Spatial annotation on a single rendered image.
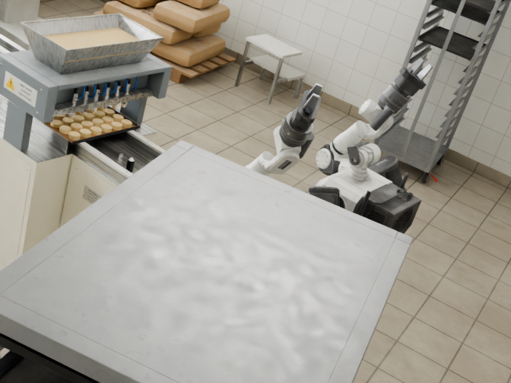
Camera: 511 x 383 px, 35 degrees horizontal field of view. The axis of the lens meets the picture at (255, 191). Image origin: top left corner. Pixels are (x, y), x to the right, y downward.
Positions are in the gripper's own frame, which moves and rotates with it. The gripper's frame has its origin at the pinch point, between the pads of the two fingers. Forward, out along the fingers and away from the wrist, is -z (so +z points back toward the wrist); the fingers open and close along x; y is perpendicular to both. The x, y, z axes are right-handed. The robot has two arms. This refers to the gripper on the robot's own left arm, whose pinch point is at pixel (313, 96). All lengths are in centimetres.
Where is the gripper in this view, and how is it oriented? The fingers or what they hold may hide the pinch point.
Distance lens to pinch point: 233.6
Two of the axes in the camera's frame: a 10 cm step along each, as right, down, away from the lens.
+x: 2.5, -7.2, 6.5
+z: -3.1, 5.7, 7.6
